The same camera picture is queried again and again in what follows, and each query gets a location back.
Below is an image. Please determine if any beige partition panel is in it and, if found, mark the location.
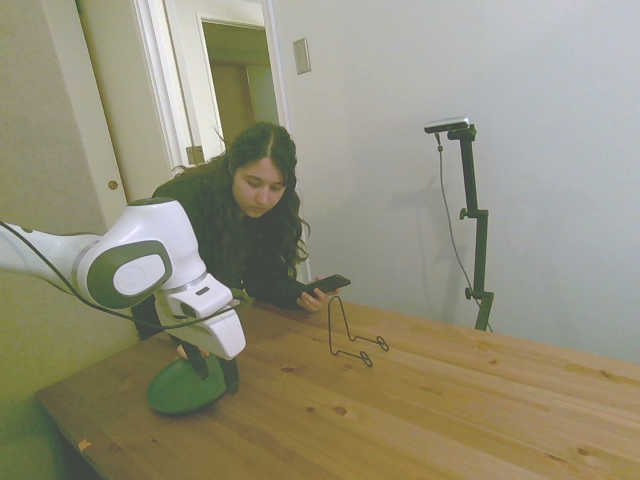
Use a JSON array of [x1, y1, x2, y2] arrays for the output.
[[0, 0, 137, 397]]

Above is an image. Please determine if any white door frame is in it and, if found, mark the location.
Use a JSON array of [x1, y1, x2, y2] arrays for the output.
[[132, 0, 294, 174]]

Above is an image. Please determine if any black smartphone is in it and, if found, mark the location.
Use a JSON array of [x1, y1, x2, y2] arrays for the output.
[[303, 273, 353, 298]]

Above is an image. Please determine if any beige open door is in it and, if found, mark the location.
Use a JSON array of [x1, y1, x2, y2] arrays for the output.
[[77, 0, 189, 207]]

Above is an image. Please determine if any woman in black sweater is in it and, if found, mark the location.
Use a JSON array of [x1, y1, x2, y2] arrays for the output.
[[132, 121, 327, 346]]

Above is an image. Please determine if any green round plate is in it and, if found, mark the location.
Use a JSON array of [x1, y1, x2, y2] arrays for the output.
[[146, 355, 229, 416]]

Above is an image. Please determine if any woman's left hand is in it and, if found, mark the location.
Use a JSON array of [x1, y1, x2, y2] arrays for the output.
[[297, 287, 329, 314]]

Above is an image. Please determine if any black wire plate stand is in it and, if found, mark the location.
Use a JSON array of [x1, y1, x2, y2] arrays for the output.
[[327, 294, 391, 369]]

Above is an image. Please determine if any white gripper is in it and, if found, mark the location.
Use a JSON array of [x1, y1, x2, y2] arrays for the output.
[[172, 304, 247, 397]]

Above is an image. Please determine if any white light switch plate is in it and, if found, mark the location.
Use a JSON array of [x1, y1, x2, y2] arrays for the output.
[[292, 37, 313, 76]]

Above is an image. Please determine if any black camera stand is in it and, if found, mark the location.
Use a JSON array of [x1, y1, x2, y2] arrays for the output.
[[446, 126, 497, 333]]

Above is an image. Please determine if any grey exterior camera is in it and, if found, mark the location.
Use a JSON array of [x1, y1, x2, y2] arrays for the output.
[[423, 115, 475, 135]]

